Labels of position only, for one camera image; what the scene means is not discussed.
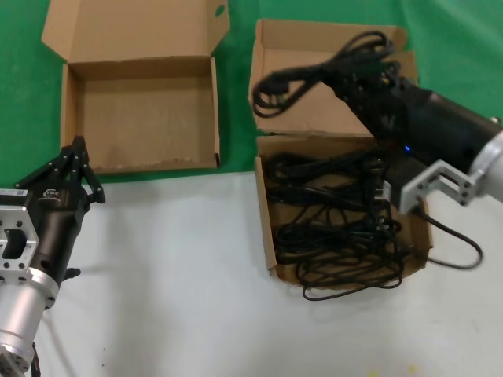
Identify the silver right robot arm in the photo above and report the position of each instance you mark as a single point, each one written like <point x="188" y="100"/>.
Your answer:
<point x="491" y="165"/>

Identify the green cloth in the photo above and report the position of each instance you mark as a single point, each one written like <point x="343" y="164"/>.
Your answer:
<point x="23" y="98"/>

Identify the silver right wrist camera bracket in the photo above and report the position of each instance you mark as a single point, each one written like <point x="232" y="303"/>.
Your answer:
<point x="436" y="180"/>

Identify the brown cardboard box torn lid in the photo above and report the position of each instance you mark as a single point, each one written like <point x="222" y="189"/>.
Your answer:
<point x="314" y="114"/>

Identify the brown cardboard box intact lid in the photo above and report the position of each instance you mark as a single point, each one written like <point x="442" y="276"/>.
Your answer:
<point x="137" y="106"/>

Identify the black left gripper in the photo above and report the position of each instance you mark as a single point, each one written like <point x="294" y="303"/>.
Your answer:
<point x="55" y="228"/>

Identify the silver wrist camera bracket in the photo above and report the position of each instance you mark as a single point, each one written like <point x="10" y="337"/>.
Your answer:
<point x="436" y="180"/>
<point x="13" y="239"/>

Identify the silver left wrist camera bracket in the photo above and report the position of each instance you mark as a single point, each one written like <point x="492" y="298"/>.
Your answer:
<point x="13" y="239"/>

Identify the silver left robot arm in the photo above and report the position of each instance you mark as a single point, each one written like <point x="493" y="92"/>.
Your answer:
<point x="19" y="310"/>

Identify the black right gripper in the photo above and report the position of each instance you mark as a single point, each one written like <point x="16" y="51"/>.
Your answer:
<point x="448" y="129"/>

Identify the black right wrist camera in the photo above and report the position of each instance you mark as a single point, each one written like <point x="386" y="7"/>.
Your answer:
<point x="399" y="176"/>

